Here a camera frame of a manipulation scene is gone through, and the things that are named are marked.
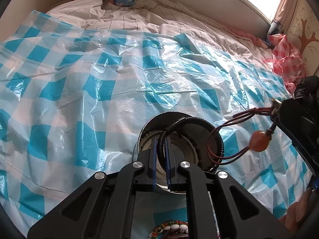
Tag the person's right hand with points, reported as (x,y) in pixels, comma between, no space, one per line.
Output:
(296,213)

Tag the pink window curtain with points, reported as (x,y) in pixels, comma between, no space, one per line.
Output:
(283,16)

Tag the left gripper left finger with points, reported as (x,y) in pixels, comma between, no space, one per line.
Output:
(146,181)

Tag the blue white checkered plastic sheet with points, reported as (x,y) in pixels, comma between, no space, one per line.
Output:
(74,100)

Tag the round metal tin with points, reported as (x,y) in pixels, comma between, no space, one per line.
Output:
(190,137)

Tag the pink striped bed sheet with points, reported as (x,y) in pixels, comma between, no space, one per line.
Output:
(162,17)

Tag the black plastic bag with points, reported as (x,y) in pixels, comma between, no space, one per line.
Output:
(307,89)

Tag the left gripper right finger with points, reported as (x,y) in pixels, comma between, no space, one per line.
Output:
(173,179)

